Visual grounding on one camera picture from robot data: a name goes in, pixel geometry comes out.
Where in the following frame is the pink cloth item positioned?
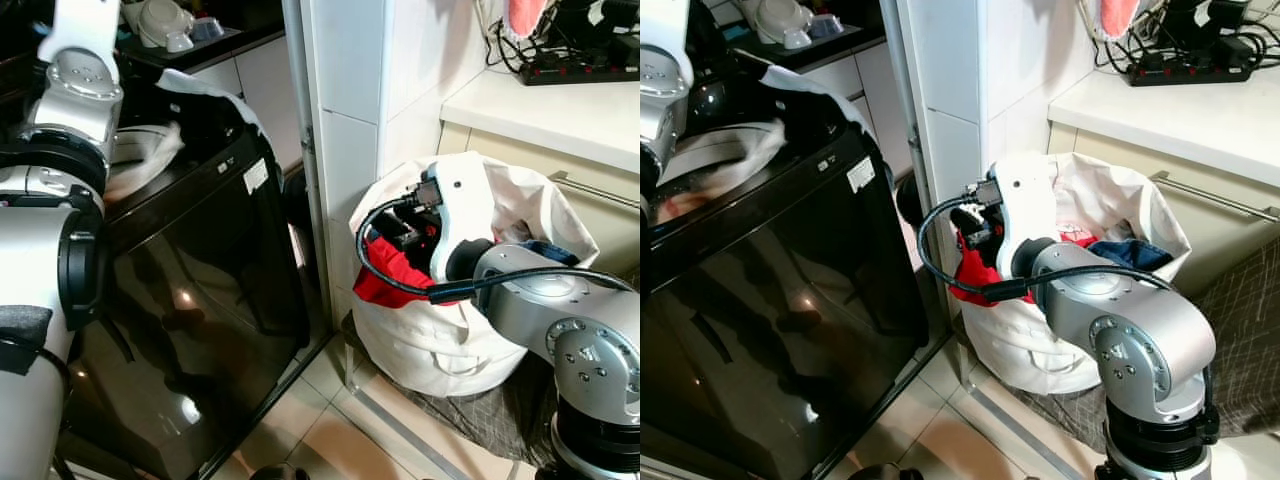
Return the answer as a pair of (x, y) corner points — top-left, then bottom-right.
(507, 0), (552, 42)
(1099, 0), (1142, 37)

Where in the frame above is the black washing machine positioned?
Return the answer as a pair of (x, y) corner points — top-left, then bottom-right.
(640, 50), (956, 480)
(55, 72), (339, 480)

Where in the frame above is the red garment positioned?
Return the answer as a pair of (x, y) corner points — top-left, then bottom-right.
(353, 232), (473, 310)
(949, 228), (1035, 307)

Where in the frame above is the dark blue garment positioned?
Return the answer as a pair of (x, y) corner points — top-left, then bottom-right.
(1087, 237), (1167, 272)
(516, 239), (582, 268)

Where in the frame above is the white fabric laundry bag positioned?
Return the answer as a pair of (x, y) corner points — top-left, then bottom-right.
(953, 150), (1193, 397)
(346, 151), (602, 398)

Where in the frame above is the black power strip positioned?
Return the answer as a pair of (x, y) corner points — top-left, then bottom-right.
(517, 58), (641, 87)
(1129, 54), (1257, 88)

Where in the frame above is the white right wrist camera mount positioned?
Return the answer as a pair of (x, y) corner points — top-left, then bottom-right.
(421, 154), (497, 283)
(985, 150), (1063, 277)

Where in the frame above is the white kitchen appliance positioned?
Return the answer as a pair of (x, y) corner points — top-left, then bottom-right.
(134, 0), (197, 54)
(754, 0), (818, 51)

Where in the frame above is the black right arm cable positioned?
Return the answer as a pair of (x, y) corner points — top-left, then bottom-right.
(356, 196), (638, 303)
(917, 194), (1177, 303)

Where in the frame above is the white cloth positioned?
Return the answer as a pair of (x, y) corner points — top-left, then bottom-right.
(655, 64), (883, 193)
(103, 68), (269, 203)

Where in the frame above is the metal drawer handle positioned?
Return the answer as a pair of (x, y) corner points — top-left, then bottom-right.
(547, 171), (641, 212)
(1149, 170), (1280, 223)

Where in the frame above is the cream counter cabinet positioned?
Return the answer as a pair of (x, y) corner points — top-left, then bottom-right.
(1046, 62), (1280, 301)
(438, 65), (641, 286)

